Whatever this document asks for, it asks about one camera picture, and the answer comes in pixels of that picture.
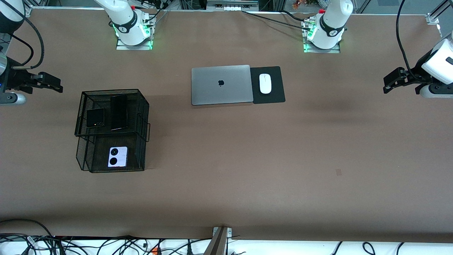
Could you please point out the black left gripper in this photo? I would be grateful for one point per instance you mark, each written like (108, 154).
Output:
(414, 73)

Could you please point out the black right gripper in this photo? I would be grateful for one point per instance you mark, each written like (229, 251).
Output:
(16, 78)

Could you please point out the small black flip phone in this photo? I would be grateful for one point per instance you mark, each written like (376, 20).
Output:
(95, 117)

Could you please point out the tall black smartphone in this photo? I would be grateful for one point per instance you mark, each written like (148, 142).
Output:
(119, 113)

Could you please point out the lavender flip phone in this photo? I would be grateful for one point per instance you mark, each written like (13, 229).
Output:
(120, 156)

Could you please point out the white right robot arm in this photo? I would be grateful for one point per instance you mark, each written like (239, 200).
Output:
(127, 21)

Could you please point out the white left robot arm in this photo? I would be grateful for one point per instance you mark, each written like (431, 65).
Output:
(440, 60)

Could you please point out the black mouse pad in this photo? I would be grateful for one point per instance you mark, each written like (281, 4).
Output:
(277, 95)

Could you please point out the small orange figurine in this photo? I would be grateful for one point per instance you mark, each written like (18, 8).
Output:
(296, 4)

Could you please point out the white computer mouse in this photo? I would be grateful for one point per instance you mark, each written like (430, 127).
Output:
(265, 85)

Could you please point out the silver laptop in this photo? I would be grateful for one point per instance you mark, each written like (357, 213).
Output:
(208, 88)

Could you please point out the white power strip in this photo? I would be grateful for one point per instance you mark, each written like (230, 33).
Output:
(231, 7)

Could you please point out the aluminium frame profile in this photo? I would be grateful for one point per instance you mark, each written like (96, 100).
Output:
(433, 17)
(32, 10)

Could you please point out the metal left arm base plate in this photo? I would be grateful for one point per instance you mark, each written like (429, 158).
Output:
(322, 51)

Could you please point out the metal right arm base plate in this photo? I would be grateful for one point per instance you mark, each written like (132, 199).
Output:
(134, 47)

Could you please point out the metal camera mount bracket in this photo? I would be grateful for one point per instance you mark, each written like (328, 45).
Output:
(219, 241)

